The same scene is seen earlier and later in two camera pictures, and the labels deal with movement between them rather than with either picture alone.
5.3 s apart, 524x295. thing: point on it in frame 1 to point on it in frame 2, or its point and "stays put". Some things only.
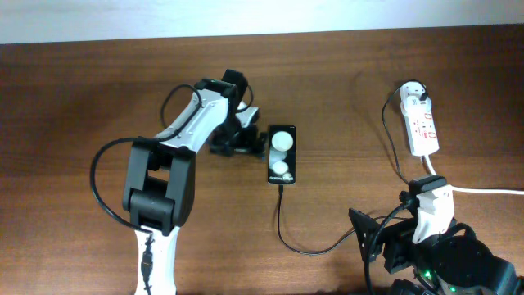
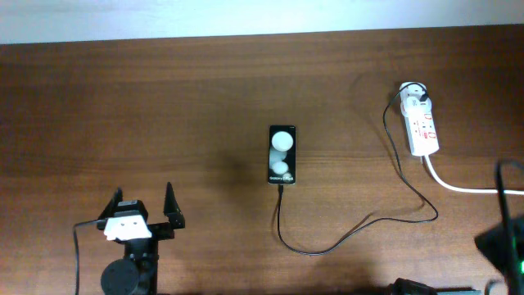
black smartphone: x=282 y=154 stays put
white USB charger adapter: x=410 y=102 stays put
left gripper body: x=236 y=133 to x=159 y=230
